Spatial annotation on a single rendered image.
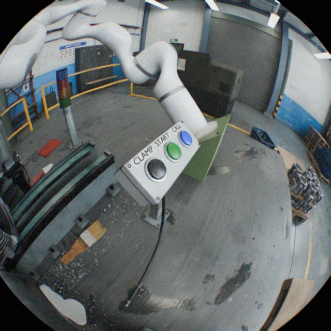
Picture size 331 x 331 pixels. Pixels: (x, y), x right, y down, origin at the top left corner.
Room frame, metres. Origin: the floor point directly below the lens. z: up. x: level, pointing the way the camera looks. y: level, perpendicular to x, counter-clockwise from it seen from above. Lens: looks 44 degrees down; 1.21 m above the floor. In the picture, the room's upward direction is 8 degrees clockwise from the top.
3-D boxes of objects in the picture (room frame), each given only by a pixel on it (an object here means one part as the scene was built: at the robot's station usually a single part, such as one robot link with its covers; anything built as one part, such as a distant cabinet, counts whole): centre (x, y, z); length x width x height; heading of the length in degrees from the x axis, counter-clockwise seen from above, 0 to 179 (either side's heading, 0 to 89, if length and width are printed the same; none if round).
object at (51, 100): (3.25, 4.11, 0.41); 0.52 x 0.47 x 0.82; 155
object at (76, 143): (0.48, 0.49, 1.01); 0.08 x 0.08 x 0.42; 65
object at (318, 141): (3.32, -6.06, 0.45); 1.26 x 0.86 x 0.89; 155
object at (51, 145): (0.44, 0.69, 0.80); 0.15 x 0.12 x 0.01; 172
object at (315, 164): (2.06, -5.04, 0.39); 1.20 x 0.80 x 0.79; 163
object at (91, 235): (0.04, 0.21, 0.80); 0.21 x 0.05 x 0.01; 151
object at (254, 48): (6.08, -2.80, 2.18); 3.84 x 0.51 x 4.35; 65
